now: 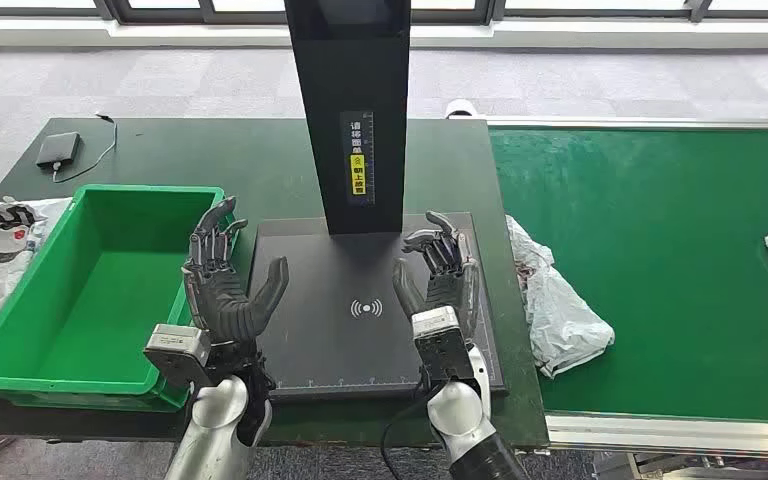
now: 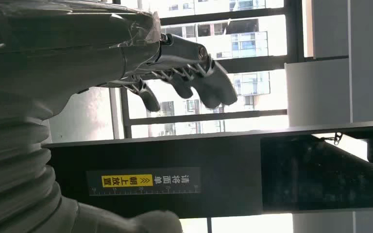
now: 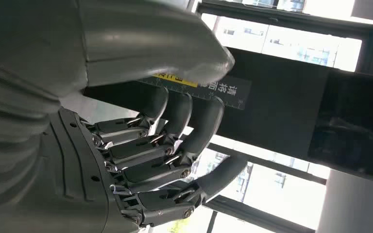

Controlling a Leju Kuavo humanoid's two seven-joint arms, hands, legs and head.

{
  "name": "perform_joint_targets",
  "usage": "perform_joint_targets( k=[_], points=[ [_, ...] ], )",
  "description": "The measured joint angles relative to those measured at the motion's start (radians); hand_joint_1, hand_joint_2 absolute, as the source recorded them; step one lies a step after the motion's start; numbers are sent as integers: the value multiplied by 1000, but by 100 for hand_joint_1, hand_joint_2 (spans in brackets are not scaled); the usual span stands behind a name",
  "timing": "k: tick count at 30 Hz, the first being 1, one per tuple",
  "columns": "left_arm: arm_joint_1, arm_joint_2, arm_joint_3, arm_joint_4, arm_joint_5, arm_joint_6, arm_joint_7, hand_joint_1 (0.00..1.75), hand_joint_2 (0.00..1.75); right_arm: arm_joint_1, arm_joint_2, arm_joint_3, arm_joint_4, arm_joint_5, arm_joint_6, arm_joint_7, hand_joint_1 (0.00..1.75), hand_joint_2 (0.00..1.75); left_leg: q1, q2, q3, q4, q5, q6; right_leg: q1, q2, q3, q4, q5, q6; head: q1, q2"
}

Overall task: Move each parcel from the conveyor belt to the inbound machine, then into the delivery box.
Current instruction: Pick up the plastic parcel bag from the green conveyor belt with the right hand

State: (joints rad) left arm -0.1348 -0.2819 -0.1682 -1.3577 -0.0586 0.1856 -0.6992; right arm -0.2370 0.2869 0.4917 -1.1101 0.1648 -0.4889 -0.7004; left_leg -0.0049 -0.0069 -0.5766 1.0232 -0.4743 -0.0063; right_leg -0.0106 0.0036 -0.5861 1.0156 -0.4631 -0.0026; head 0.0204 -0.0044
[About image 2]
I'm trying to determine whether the black inbound scanner machine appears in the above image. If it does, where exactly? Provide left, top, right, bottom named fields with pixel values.
left=41, top=120, right=373, bottom=219

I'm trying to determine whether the yellow black instruction label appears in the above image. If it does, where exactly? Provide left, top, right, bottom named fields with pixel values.
left=86, top=167, right=202, bottom=196

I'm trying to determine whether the building outside window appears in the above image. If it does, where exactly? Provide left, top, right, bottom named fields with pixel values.
left=122, top=0, right=290, bottom=136

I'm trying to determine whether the dark window frame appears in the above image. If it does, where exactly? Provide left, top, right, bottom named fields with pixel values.
left=109, top=0, right=306, bottom=139

